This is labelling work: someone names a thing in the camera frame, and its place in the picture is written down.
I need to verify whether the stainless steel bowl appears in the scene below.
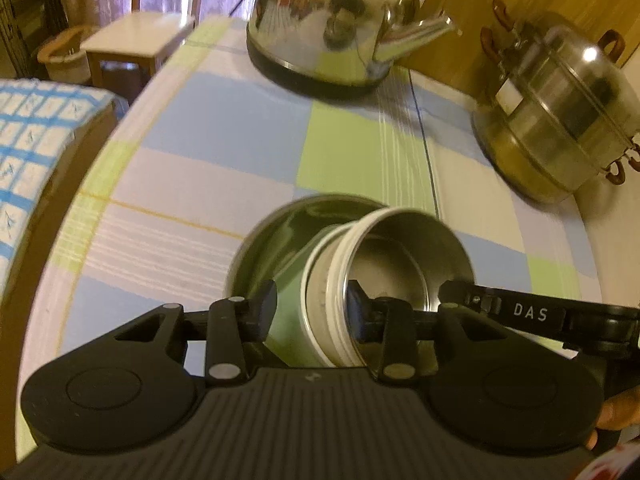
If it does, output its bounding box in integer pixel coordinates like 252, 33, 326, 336
345, 207, 477, 357

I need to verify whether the cream round bowl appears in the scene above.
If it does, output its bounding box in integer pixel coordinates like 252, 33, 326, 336
301, 207, 401, 368

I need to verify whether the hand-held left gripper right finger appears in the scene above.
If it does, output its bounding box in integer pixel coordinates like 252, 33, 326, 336
346, 280, 503, 381

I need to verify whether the red white printed cloth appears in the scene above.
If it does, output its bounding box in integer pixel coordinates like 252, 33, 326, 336
580, 440, 640, 480

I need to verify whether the large stainless steel basin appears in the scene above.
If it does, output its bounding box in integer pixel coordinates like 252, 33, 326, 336
227, 194, 396, 311

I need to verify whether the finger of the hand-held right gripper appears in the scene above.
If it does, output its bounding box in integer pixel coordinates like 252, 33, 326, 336
439, 280, 505, 319

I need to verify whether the black metal rack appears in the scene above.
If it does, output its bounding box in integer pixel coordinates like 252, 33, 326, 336
0, 0, 68, 81

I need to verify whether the blue checkered cloth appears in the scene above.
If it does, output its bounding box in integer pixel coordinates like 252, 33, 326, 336
0, 77, 118, 306

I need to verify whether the white wooden chair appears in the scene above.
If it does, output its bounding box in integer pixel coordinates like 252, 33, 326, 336
80, 0, 208, 103

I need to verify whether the person's right hand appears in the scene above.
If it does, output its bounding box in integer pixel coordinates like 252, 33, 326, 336
585, 389, 640, 452

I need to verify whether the wicker basket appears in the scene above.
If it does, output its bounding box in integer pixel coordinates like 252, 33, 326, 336
37, 25, 93, 86

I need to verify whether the plaid tablecloth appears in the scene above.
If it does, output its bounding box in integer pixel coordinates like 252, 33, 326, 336
15, 14, 603, 461

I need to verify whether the stainless steel kettle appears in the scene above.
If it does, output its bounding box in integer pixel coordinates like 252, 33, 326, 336
246, 0, 463, 103

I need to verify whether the stainless steel steamer pot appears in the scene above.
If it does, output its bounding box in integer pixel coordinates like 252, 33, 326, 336
472, 0, 640, 206

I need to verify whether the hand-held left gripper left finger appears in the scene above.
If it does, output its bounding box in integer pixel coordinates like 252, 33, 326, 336
112, 281, 279, 388

